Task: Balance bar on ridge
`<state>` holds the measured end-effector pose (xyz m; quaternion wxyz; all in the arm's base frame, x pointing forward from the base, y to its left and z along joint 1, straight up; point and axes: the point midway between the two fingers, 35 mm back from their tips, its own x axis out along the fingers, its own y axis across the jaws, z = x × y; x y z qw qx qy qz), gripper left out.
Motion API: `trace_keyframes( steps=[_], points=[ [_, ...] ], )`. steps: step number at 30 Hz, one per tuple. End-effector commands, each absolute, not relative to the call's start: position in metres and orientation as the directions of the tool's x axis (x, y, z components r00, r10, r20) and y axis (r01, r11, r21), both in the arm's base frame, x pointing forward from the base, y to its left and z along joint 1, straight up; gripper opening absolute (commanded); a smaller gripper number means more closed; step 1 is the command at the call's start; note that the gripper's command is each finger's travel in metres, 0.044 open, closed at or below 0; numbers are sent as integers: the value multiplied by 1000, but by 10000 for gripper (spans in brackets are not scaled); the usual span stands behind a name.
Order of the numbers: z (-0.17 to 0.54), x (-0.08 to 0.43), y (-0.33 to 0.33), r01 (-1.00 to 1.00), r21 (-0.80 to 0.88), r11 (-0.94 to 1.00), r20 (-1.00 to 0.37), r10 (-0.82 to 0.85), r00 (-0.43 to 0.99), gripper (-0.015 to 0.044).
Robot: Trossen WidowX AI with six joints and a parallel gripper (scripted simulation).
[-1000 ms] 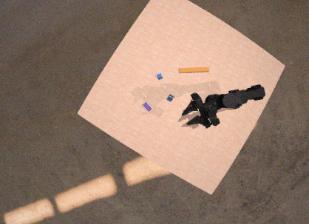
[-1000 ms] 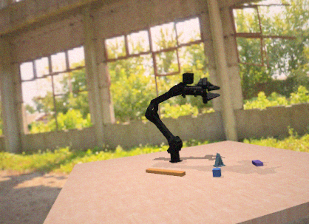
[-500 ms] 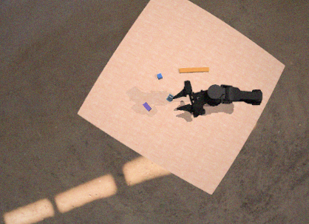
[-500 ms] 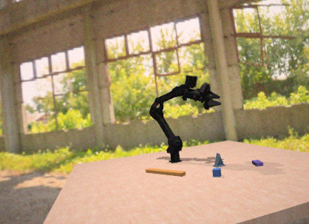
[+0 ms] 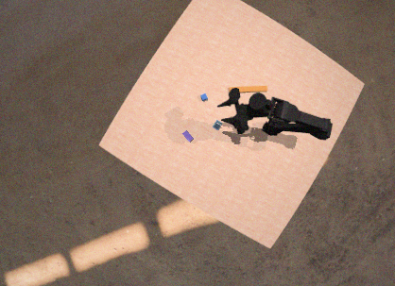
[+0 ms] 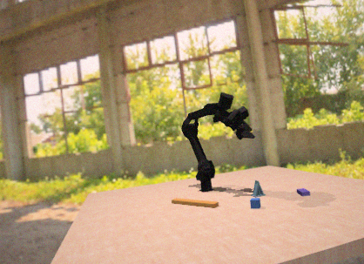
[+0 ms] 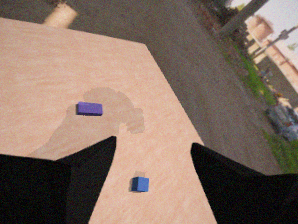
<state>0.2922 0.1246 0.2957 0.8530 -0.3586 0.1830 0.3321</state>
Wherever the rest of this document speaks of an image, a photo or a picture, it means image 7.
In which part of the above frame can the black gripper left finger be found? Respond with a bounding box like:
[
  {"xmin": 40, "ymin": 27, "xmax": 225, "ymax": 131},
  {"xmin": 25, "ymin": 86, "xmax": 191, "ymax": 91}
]
[{"xmin": 0, "ymin": 136, "xmax": 117, "ymax": 224}]

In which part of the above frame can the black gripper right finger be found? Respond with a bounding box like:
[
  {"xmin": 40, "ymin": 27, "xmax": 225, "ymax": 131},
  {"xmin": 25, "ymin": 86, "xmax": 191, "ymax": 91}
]
[{"xmin": 190, "ymin": 143, "xmax": 298, "ymax": 224}]

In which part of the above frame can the purple rectangular block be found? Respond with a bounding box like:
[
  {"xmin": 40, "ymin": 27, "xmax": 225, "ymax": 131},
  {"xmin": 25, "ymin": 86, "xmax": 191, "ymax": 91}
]
[{"xmin": 77, "ymin": 101, "xmax": 103, "ymax": 116}]

